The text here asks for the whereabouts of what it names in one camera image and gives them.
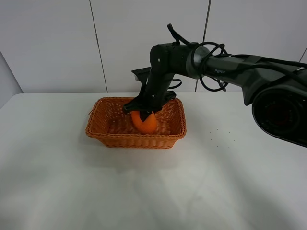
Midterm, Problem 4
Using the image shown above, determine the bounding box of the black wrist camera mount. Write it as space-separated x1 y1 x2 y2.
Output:
131 67 151 84

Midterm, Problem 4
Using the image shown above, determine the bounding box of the orange wicker basket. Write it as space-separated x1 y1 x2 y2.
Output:
85 97 187 149

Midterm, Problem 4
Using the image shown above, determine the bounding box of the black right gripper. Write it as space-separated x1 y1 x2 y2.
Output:
123 91 176 122

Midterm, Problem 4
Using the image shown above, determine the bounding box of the orange with stem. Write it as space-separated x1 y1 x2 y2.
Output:
131 111 157 134

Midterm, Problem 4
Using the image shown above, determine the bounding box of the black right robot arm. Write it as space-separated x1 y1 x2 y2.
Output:
123 42 307 146

